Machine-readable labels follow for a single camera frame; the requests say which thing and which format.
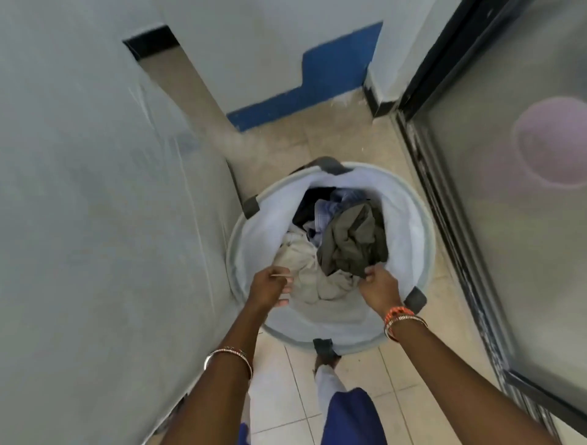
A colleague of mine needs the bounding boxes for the person's left hand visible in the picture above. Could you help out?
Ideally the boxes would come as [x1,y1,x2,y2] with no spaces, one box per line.
[247,265,294,315]

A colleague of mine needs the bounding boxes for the person's right hand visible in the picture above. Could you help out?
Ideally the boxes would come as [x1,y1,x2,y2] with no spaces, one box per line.
[357,263,404,320]

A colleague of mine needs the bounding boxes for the white shirt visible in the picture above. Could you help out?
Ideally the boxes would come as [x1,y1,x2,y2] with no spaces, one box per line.
[274,229,363,304]

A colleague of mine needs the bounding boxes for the khaki olive trousers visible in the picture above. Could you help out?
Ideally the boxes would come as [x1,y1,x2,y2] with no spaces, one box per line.
[316,201,389,279]

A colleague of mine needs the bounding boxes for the white round laundry basket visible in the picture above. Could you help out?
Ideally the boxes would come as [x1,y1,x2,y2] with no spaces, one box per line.
[226,156,437,358]

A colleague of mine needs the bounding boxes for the blue plaid shirt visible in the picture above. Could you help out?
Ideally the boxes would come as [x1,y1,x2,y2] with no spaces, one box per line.
[305,188,367,246]

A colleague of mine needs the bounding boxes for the cream and blue washing machine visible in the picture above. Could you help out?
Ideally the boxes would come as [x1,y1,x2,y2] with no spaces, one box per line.
[0,0,244,445]

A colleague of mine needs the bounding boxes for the person's left forearm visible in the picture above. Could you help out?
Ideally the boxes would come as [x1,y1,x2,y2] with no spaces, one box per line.
[158,304,267,445]

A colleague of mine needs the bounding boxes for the person's right forearm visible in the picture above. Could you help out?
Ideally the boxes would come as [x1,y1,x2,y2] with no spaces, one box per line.
[389,316,560,445]

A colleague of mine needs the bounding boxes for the person's foot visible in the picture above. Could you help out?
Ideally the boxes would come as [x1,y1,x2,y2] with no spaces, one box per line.
[313,353,342,375]

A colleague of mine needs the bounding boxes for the thin beaded bangle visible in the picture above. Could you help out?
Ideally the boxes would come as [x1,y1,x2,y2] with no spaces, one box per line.
[384,314,428,342]
[203,347,254,380]

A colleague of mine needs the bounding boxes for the white trouser leg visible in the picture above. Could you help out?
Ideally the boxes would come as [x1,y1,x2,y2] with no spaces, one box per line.
[315,364,349,416]

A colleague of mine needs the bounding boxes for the lavender blue tunic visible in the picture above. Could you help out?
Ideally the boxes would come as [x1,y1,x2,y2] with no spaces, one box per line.
[236,387,388,445]

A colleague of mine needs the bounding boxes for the black framed glass door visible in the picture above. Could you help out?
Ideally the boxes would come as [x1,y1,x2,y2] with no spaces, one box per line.
[396,0,587,445]

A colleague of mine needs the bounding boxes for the pink plastic bucket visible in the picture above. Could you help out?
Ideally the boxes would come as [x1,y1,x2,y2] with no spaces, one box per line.
[511,96,587,189]

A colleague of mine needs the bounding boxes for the orange braided bracelet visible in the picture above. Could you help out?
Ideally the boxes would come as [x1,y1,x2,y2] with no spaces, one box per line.
[383,306,416,326]

